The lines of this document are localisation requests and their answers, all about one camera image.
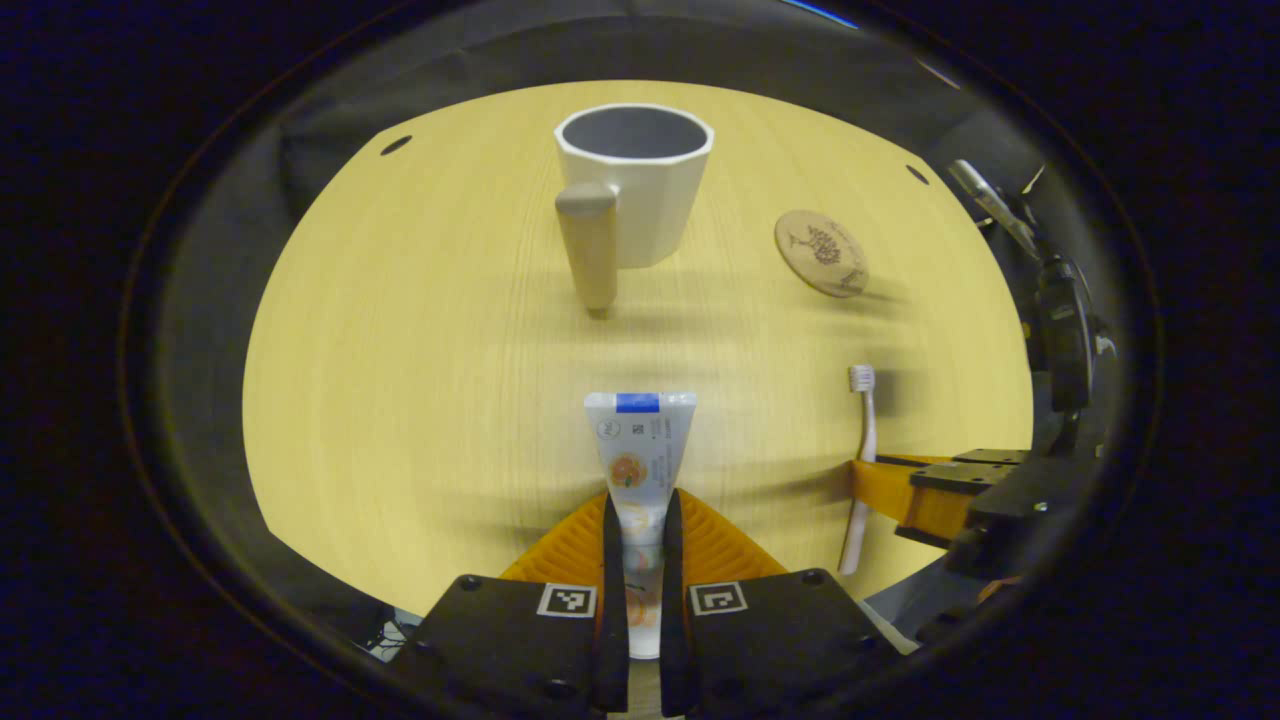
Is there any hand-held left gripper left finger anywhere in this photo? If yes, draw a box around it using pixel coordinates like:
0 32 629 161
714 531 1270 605
398 490 632 717

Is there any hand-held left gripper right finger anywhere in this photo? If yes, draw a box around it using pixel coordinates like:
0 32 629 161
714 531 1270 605
659 487 893 719

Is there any white toothbrush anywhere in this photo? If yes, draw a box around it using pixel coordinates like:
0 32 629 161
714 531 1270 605
838 365 879 576

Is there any white toothpaste tube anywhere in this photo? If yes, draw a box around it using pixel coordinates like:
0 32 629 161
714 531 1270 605
585 392 698 661

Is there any round wooden coaster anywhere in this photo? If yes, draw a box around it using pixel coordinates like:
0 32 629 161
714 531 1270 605
774 209 870 299

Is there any white cup with wooden handle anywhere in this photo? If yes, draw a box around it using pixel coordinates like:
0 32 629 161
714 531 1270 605
553 103 716 321

